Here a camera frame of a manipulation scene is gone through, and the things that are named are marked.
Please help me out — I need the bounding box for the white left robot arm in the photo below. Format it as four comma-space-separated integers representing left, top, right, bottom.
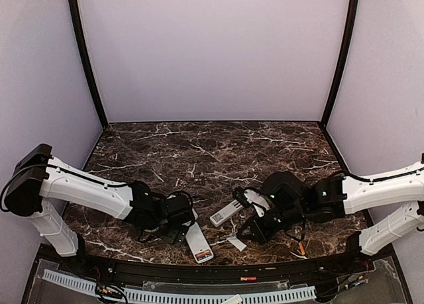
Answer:
1, 144, 197, 275

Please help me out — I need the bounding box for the white battery cover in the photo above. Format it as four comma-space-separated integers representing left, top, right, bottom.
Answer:
221, 294, 243, 304
227, 236, 246, 252

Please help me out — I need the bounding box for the slim white remote with QR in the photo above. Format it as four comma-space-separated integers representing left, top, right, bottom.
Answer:
209, 200, 243, 227

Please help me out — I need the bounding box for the black frame post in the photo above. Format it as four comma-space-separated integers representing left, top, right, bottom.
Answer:
320, 0, 359, 130
68, 0, 109, 129

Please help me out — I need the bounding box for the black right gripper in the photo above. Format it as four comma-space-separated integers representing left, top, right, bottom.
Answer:
236, 203, 307, 244

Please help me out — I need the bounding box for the black right frame post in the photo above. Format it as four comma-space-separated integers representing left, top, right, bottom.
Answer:
320, 0, 359, 130

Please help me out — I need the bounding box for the white slotted cable duct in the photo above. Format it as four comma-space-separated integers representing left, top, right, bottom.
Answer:
42, 269, 317, 304

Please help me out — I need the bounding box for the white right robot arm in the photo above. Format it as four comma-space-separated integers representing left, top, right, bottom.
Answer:
233, 161, 423, 274

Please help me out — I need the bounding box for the black left frame post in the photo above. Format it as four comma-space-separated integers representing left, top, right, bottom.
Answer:
68, 0, 109, 129

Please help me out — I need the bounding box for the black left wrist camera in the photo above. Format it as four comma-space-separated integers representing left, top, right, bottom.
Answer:
165, 191, 195, 225

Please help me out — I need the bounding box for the white remote back side up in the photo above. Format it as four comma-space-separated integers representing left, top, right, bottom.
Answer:
186, 223, 214, 264

